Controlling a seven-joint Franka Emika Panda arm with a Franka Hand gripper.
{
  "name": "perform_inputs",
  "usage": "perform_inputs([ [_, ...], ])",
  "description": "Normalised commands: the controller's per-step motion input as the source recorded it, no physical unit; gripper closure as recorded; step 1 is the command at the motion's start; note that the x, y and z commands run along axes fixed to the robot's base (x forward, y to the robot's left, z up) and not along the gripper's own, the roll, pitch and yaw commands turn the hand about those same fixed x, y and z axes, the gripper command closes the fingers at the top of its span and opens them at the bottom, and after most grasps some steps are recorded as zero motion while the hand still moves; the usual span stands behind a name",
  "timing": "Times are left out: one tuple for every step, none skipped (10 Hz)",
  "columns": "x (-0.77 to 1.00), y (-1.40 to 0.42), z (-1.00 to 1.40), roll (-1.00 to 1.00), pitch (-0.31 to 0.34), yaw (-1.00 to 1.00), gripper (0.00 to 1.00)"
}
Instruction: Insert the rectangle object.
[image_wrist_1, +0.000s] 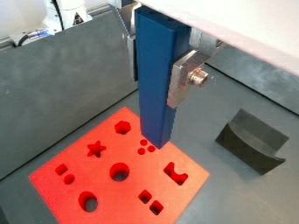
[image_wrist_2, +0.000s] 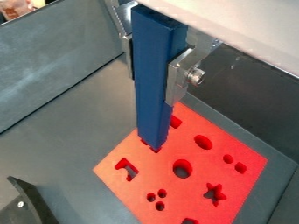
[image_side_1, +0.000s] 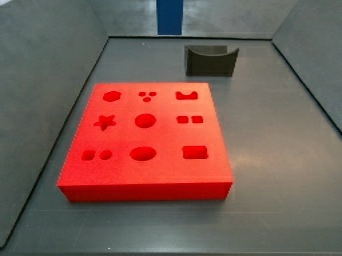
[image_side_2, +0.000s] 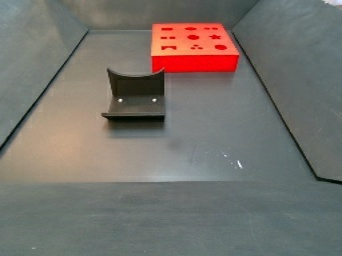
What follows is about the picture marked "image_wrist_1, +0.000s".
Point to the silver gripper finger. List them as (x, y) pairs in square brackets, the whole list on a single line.
[(187, 68)]

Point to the blue rectangular block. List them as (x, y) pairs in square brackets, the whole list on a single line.
[(162, 42)]

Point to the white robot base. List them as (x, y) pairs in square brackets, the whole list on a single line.
[(64, 14)]

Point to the dark grey curved holder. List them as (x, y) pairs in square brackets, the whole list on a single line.
[(252, 141)]

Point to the red shape sorting board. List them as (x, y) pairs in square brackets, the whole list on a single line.
[(114, 179)]

